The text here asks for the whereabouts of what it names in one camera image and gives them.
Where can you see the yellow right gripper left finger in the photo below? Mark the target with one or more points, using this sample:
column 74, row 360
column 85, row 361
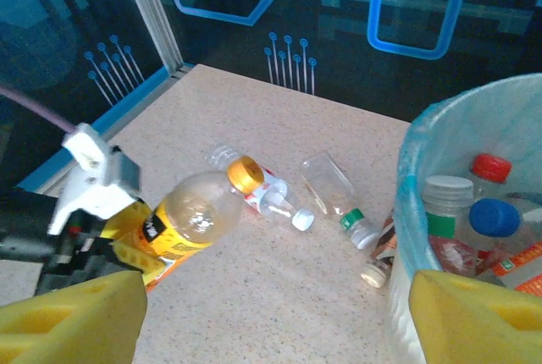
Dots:
column 63, row 326

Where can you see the clear bottle green neck band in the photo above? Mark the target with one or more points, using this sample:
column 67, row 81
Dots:
column 330, row 186

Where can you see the clear water bottle white cap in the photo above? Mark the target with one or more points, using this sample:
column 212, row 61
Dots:
column 275, row 201

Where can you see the small clear bottle green label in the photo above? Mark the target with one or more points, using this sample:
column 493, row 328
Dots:
column 446, row 190

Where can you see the water bottle blue cap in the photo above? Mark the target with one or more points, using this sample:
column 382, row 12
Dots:
column 493, row 216

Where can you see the aluminium frame post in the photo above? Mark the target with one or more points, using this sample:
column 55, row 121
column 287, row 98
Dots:
column 152, row 12

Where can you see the orange label juice bottle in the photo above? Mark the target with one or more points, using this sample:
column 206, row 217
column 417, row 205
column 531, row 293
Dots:
column 525, row 258

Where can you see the blue plastic bin liner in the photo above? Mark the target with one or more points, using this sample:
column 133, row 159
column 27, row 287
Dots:
column 466, row 127

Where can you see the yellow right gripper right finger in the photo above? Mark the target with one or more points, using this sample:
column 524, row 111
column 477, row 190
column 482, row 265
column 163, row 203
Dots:
column 478, row 326

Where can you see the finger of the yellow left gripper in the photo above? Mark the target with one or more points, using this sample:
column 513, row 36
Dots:
column 127, row 220
column 135, row 256

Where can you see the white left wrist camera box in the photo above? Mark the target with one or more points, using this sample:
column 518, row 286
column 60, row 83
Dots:
column 97, row 186

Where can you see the orange juice bottle yellow cap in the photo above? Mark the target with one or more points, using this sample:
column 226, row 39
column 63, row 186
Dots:
column 199, row 207

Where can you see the red label cola bottle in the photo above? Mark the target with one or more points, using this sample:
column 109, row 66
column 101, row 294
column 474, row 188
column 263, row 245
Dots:
column 491, row 167

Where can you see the brown coffee bottle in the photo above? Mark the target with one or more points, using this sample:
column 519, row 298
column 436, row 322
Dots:
column 383, row 249

